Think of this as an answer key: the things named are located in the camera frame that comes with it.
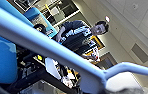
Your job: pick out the red exit sign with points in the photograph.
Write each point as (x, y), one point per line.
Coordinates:
(107, 18)

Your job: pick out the white device on cart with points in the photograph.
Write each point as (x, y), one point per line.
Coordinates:
(52, 68)

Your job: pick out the grey ceiling vent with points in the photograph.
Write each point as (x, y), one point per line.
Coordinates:
(140, 53)

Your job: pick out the black equipment cart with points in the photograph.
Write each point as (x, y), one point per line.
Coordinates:
(30, 71)

